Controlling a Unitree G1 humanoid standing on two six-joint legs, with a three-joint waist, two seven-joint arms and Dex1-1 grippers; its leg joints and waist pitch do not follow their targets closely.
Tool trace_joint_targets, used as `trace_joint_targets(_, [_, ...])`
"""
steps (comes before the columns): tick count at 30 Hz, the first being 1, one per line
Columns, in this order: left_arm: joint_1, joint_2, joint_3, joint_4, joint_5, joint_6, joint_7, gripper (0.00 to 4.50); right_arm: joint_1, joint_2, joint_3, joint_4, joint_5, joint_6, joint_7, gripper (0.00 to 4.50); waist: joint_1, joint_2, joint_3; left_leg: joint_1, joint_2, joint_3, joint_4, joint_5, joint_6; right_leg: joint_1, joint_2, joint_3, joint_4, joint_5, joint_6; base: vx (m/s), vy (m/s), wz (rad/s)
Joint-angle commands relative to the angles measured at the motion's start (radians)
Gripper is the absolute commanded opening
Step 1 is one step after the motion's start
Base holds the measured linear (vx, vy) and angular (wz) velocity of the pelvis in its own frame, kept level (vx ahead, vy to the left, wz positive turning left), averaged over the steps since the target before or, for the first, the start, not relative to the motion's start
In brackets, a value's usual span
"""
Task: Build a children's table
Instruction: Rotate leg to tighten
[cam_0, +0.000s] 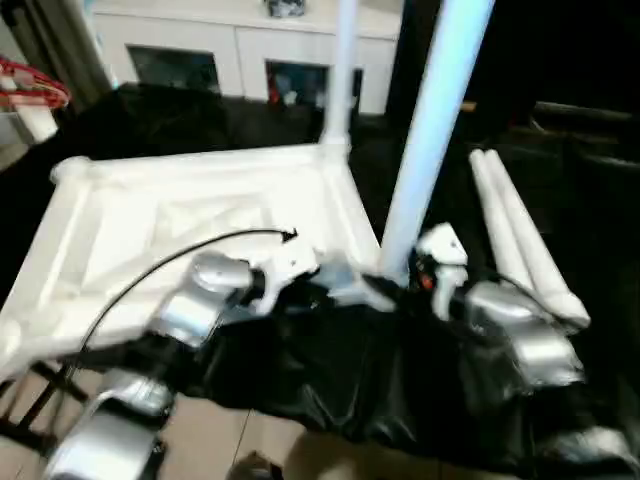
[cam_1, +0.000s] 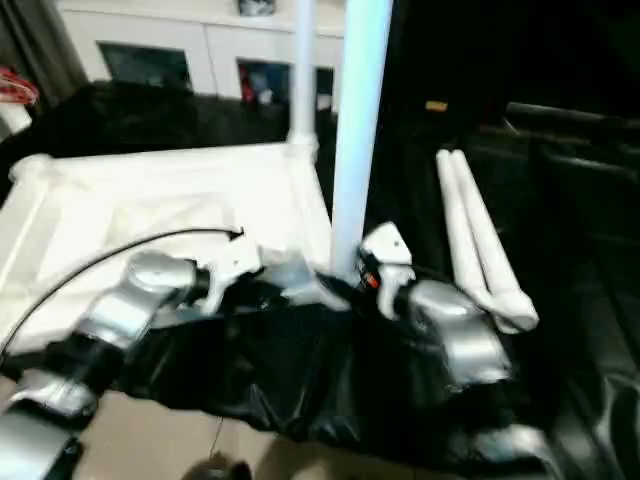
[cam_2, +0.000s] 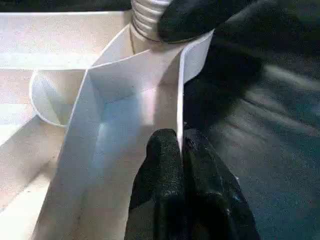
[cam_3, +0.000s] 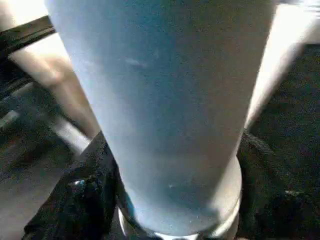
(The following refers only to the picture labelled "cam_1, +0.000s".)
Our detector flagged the white plastic table top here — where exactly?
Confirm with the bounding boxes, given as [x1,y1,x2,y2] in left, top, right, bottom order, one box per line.
[0,139,354,354]

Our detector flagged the white plastic table leg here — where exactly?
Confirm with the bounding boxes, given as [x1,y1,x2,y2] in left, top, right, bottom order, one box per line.
[433,148,494,307]
[447,148,540,335]
[329,0,394,281]
[287,0,321,151]

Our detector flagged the black shiny mat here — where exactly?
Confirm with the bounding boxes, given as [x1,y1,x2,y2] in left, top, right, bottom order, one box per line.
[0,82,640,480]

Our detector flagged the grey robot foot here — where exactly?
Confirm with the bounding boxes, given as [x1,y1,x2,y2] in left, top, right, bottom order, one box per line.
[187,452,254,480]

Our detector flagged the black cabinet with gold label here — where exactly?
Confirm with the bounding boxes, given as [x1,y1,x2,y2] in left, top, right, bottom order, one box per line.
[389,0,640,146]

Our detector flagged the black flat bar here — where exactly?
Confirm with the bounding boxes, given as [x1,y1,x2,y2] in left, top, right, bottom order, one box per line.
[507,102,640,126]

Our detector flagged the white cabinet with glass doors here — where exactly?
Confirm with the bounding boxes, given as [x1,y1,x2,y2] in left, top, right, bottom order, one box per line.
[59,0,351,114]

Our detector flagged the black silver wrapped bundle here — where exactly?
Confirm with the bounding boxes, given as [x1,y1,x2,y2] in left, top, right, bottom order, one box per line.
[238,0,279,15]

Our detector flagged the red clothes hangers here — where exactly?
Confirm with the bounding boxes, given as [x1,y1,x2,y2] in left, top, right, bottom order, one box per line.
[0,67,40,104]

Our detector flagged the grey curtain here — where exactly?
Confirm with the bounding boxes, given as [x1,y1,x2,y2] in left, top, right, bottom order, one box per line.
[0,0,86,101]

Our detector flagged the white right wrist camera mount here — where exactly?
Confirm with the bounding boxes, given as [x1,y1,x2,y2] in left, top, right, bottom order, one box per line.
[357,222,416,321]

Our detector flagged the white post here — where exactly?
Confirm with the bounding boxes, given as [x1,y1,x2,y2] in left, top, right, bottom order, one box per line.
[0,102,31,134]

